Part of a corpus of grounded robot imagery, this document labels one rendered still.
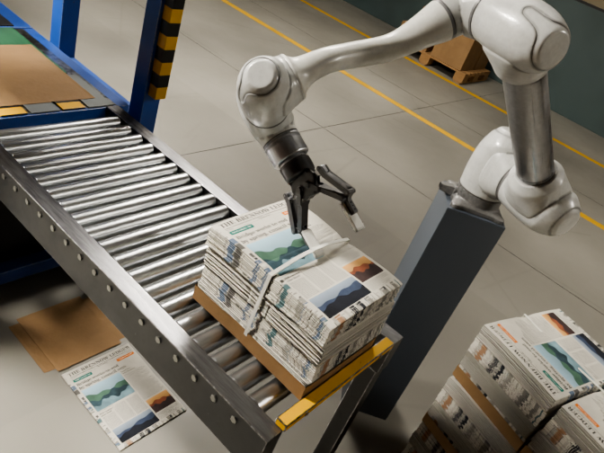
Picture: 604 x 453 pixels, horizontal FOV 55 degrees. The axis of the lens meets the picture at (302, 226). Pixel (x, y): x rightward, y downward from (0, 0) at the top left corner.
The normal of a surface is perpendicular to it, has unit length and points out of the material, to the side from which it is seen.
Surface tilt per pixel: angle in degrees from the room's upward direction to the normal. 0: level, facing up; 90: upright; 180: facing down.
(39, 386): 0
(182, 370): 90
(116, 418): 0
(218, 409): 90
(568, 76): 90
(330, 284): 3
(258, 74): 57
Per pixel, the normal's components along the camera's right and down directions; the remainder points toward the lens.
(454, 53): -0.64, 0.24
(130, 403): 0.31, -0.79
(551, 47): 0.37, 0.55
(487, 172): -0.84, 0.06
